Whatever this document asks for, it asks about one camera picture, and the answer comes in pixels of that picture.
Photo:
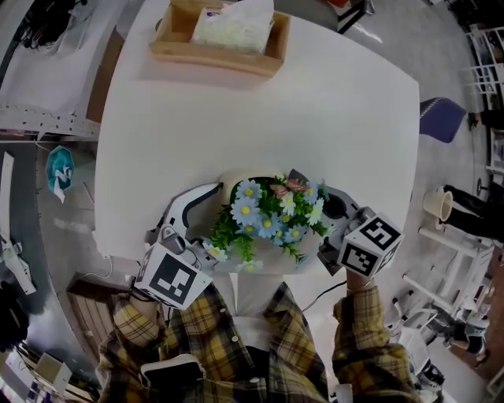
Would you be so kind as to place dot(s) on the person's left forearm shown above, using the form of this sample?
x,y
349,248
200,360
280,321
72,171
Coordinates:
x,y
145,326

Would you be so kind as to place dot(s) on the wooden box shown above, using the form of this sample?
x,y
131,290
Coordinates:
x,y
220,59

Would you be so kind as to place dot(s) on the brown wooden cabinet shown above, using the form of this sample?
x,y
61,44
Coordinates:
x,y
90,311

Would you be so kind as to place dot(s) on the white tissue pack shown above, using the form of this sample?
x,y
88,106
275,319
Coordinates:
x,y
232,31

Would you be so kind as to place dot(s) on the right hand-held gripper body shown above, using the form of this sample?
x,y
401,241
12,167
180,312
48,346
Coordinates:
x,y
368,248

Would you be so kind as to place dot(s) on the person's torso in plaid shirt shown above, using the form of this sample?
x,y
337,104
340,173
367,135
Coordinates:
x,y
252,315

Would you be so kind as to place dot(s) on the cream flower pot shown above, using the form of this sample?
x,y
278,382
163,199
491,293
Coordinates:
x,y
271,256

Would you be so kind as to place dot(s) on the teal octagonal floor sticker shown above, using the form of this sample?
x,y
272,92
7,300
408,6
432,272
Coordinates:
x,y
60,169

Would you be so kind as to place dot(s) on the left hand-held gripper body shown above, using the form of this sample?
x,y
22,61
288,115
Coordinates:
x,y
169,275

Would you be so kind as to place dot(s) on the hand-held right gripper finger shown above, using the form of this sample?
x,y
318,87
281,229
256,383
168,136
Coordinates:
x,y
328,256
348,202

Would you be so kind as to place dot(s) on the person's right forearm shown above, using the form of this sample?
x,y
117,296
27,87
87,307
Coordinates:
x,y
362,334

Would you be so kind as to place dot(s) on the white perforated shelf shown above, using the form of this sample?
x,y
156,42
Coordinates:
x,y
43,94

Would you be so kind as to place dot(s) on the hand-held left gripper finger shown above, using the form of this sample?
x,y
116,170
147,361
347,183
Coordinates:
x,y
204,191
205,256

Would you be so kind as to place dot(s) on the white tube frame stand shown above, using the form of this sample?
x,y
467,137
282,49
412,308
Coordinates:
x,y
456,267

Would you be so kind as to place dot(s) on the cream plastic cup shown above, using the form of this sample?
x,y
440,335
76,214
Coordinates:
x,y
439,204

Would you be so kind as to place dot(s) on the white-edged black phone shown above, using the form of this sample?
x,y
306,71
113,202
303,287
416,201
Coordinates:
x,y
173,370

